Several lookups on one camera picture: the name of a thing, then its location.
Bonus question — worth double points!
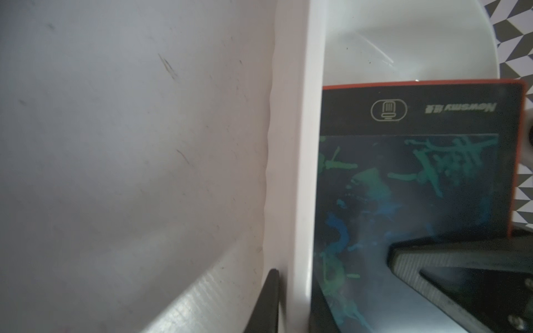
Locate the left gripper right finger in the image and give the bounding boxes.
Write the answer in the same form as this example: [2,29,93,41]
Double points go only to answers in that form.
[388,234,532,332]

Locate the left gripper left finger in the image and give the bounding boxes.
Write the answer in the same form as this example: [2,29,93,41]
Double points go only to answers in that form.
[243,269,280,333]

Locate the white plastic storage tray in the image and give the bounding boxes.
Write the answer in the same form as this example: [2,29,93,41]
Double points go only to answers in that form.
[263,1,500,332]

